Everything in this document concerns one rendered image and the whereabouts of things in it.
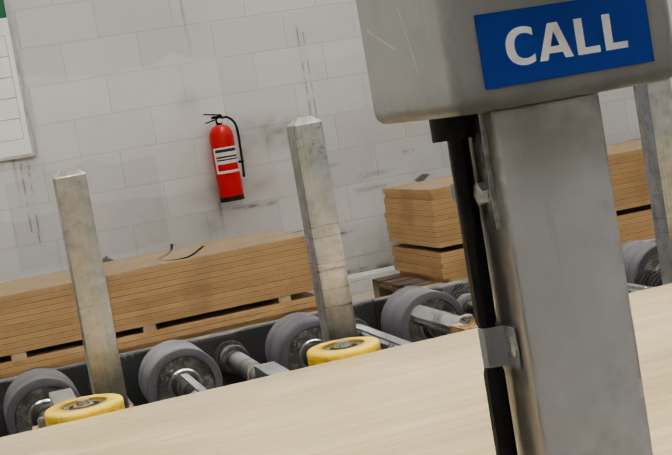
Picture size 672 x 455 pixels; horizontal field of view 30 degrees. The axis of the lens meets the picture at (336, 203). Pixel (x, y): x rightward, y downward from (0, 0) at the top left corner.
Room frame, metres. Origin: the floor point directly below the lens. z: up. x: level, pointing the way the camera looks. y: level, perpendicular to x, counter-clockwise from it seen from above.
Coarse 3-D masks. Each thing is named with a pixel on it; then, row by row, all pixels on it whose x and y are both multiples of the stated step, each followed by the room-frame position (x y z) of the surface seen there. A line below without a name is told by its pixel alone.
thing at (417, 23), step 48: (384, 0) 0.37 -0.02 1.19; (432, 0) 0.34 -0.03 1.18; (480, 0) 0.34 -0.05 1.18; (528, 0) 0.34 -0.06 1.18; (384, 48) 0.38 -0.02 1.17; (432, 48) 0.34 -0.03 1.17; (384, 96) 0.39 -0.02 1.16; (432, 96) 0.35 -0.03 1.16; (480, 96) 0.34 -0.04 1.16; (528, 96) 0.34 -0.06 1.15
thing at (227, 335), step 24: (648, 240) 2.19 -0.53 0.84; (432, 288) 2.07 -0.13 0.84; (456, 288) 2.08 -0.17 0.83; (312, 312) 2.02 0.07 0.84; (360, 312) 2.03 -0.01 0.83; (216, 336) 1.96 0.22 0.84; (240, 336) 1.97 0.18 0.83; (264, 336) 1.98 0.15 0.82; (264, 360) 1.98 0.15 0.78; (0, 384) 1.86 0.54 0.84; (0, 408) 1.86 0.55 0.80; (0, 432) 1.86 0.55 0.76
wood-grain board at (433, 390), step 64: (640, 320) 1.23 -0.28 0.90; (256, 384) 1.24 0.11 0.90; (320, 384) 1.19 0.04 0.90; (384, 384) 1.14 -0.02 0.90; (448, 384) 1.10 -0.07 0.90; (0, 448) 1.15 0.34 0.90; (64, 448) 1.10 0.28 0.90; (128, 448) 1.06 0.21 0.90; (192, 448) 1.03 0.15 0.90; (256, 448) 0.99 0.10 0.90; (320, 448) 0.96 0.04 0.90; (384, 448) 0.93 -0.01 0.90; (448, 448) 0.90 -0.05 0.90
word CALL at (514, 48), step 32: (576, 0) 0.34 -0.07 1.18; (608, 0) 0.35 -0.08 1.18; (640, 0) 0.35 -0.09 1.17; (480, 32) 0.34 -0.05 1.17; (512, 32) 0.34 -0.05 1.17; (544, 32) 0.34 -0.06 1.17; (576, 32) 0.34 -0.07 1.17; (608, 32) 0.35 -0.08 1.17; (640, 32) 0.35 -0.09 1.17; (512, 64) 0.34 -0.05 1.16; (544, 64) 0.34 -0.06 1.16; (576, 64) 0.34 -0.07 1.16; (608, 64) 0.35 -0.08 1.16
